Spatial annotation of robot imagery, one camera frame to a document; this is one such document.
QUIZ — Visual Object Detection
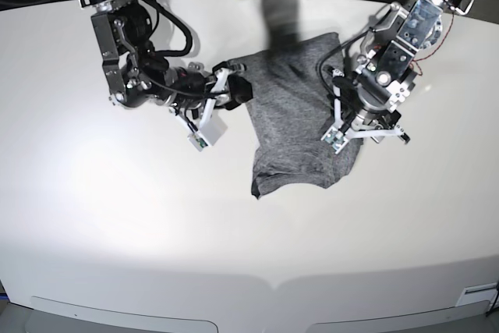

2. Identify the grey long-sleeve T-shirt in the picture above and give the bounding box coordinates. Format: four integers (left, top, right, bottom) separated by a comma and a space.
229, 32, 363, 199

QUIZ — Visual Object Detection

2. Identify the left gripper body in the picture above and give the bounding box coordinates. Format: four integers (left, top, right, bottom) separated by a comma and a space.
327, 67, 410, 143

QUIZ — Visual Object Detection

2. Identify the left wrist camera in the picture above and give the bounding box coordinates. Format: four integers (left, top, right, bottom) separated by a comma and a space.
321, 126, 349, 154

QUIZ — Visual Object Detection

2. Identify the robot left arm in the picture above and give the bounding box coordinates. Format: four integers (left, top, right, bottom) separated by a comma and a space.
316, 0, 475, 153

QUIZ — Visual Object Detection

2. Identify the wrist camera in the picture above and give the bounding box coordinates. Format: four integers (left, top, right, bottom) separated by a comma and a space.
187, 116, 228, 151
321, 126, 349, 154

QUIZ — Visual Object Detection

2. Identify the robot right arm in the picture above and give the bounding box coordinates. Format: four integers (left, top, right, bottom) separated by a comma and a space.
79, 0, 253, 134

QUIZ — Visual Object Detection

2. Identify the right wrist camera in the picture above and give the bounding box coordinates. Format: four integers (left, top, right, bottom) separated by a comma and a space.
187, 116, 228, 151

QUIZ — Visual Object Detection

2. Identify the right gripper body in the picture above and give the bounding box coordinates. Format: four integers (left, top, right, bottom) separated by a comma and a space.
165, 62, 246, 131

